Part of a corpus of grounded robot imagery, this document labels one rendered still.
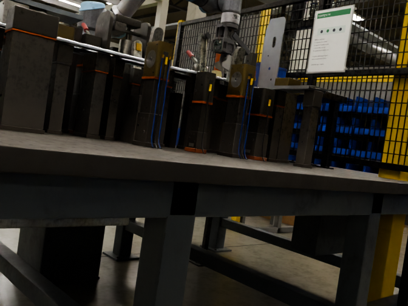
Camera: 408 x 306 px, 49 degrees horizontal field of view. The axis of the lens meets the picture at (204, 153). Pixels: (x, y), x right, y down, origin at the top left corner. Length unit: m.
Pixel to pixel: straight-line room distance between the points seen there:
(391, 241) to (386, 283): 0.18
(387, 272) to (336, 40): 1.05
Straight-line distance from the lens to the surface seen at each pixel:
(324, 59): 2.25
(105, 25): 1.84
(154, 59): 1.49
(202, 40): 2.06
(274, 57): 2.08
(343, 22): 2.25
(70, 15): 1.90
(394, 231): 2.03
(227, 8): 1.88
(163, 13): 9.12
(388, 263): 2.04
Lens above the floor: 0.75
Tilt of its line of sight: 2 degrees down
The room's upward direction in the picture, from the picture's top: 8 degrees clockwise
